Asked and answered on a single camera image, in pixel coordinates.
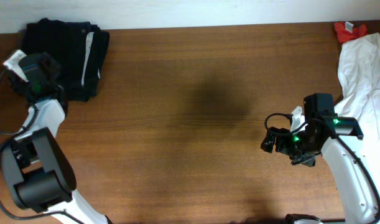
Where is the red garment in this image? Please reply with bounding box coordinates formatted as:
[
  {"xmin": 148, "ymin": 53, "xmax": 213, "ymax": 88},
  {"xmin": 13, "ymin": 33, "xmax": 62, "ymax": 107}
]
[{"xmin": 333, "ymin": 21, "xmax": 368, "ymax": 44}]

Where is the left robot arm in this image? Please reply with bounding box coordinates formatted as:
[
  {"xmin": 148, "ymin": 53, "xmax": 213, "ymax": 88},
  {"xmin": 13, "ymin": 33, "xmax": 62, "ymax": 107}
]
[{"xmin": 0, "ymin": 100, "xmax": 111, "ymax": 224}]

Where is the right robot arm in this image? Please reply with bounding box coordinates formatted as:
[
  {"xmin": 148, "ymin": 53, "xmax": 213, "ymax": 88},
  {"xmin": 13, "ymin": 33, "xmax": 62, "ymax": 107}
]
[{"xmin": 261, "ymin": 109, "xmax": 380, "ymax": 223}]

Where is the black t-shirt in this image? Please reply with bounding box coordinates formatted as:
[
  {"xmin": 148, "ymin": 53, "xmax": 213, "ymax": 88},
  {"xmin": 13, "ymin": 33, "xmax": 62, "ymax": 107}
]
[{"xmin": 21, "ymin": 18, "xmax": 110, "ymax": 102}]

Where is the white garment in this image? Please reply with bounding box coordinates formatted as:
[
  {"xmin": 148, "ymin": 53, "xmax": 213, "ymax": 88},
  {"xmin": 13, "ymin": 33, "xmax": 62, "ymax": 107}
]
[{"xmin": 335, "ymin": 33, "xmax": 380, "ymax": 190}]

